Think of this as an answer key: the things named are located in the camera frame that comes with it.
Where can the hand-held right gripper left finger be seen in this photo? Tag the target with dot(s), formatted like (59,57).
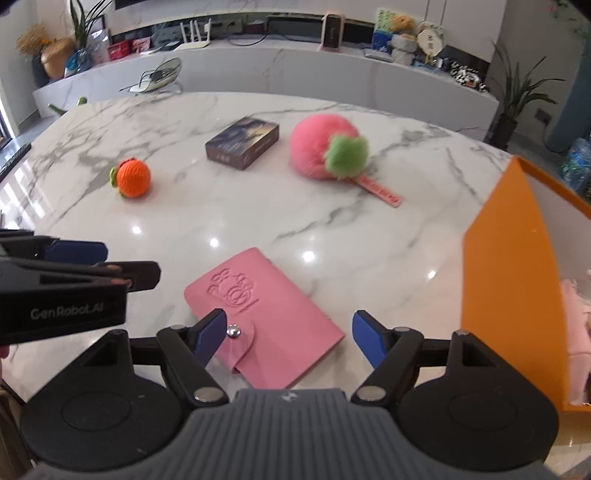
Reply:
(210,334)

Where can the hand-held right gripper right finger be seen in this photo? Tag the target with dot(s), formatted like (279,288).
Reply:
(369,337)

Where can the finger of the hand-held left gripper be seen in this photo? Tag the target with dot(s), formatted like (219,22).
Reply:
(138,276)
(78,253)

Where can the pink snap card wallet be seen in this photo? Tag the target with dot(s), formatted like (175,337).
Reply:
(272,323)

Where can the orange cardboard box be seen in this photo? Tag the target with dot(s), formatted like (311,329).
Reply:
(508,286)

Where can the pink fabric pouch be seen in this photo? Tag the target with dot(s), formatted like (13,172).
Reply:
(577,332)

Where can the orange crochet fruit toy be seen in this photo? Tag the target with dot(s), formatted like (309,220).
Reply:
(134,179)

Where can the black remote control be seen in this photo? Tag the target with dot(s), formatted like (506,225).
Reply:
(14,161)

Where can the green bird toy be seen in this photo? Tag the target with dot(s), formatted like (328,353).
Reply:
(69,107)

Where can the dark printed card box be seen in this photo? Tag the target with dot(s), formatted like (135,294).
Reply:
(242,141)

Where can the plant in blue glass vase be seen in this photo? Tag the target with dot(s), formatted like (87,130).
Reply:
(81,60)

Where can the brown gourd vase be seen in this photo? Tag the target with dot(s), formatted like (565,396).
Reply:
(57,57)

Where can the standing photo card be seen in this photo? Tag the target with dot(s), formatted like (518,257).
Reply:
(100,46)

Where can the red gift box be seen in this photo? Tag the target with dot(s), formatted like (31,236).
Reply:
(120,49)

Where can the pink printed box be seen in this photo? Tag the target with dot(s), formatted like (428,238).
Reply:
(142,45)

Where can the white wifi router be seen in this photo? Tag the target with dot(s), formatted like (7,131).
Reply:
(191,44)

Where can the white marble television cabinet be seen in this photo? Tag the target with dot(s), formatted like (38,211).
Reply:
(286,74)

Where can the long-leaf potted plant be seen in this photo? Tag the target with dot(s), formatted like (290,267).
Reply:
(508,124)

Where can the blue water jug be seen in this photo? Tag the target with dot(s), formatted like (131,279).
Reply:
(579,170)

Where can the black and white toy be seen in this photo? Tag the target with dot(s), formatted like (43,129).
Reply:
(468,77)

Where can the grey knitted pot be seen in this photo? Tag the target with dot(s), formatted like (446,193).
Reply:
(404,48)

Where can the pink space heater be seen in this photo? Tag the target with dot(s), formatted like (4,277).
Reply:
(332,32)

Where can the brown teddy bear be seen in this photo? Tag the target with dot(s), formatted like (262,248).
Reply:
(404,24)

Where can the wall socket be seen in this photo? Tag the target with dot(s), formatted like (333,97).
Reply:
(543,115)

